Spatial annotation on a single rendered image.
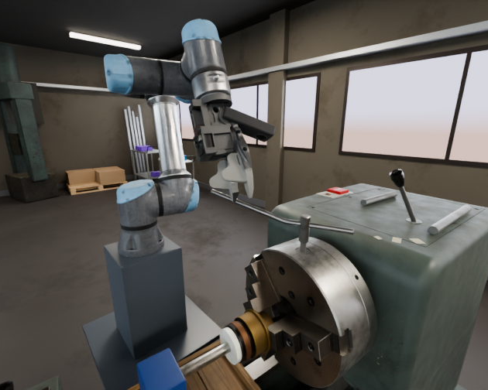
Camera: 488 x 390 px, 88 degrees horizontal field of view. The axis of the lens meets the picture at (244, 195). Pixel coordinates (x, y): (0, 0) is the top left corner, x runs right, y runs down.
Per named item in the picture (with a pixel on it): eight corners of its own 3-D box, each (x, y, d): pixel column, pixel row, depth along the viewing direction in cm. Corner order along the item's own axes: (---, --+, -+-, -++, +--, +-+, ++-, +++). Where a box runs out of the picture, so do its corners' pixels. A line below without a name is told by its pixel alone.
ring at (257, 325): (254, 295, 60) (221, 312, 55) (282, 319, 53) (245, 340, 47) (254, 328, 62) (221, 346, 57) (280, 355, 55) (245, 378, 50)
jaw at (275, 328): (301, 304, 59) (347, 325, 49) (304, 324, 60) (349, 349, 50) (265, 325, 53) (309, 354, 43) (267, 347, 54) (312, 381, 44)
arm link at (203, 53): (209, 44, 58) (223, 17, 51) (219, 91, 58) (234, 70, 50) (175, 41, 55) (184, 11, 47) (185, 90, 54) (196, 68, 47)
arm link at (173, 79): (154, 74, 63) (160, 46, 53) (197, 78, 68) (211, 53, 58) (159, 105, 62) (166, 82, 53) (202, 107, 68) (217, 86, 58)
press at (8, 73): (55, 189, 607) (26, 53, 528) (60, 198, 538) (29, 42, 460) (10, 196, 555) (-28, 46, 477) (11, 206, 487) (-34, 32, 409)
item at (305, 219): (307, 260, 60) (311, 214, 56) (305, 265, 58) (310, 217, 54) (297, 258, 60) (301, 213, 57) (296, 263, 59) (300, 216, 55)
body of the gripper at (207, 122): (197, 165, 53) (186, 110, 53) (235, 160, 56) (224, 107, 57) (207, 157, 46) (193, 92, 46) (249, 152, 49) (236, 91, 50)
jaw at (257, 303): (282, 299, 65) (262, 255, 69) (293, 295, 61) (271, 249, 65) (246, 316, 59) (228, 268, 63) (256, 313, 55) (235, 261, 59)
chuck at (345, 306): (266, 313, 82) (272, 223, 73) (356, 397, 58) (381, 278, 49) (244, 325, 77) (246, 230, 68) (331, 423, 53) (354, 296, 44)
